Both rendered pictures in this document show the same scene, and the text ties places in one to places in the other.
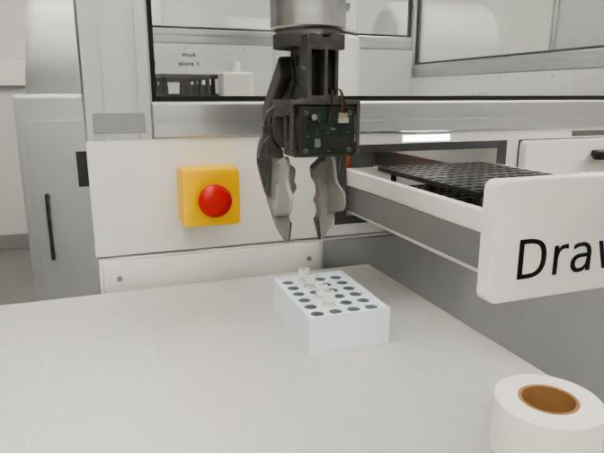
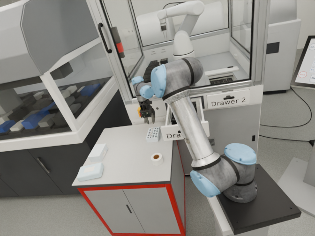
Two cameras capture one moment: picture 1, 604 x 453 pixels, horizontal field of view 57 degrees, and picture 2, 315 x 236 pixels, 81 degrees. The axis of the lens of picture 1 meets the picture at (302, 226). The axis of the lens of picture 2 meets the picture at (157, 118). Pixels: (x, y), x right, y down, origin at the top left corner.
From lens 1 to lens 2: 0.96 m
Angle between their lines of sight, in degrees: 37
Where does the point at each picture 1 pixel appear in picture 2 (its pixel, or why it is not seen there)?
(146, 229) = (136, 115)
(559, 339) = (226, 131)
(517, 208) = (164, 130)
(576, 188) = (174, 127)
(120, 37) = (125, 91)
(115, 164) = (129, 107)
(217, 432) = (130, 152)
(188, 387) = (131, 145)
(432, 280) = not seen: hidden behind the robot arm
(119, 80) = (127, 96)
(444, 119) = not seen: hidden behind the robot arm
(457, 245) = not seen: hidden behind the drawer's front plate
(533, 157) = (209, 99)
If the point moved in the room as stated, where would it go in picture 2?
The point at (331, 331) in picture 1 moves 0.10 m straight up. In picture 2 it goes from (149, 139) to (145, 129)
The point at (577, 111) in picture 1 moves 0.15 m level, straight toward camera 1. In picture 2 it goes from (221, 87) to (207, 96)
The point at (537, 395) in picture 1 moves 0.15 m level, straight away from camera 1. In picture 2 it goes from (157, 155) to (175, 142)
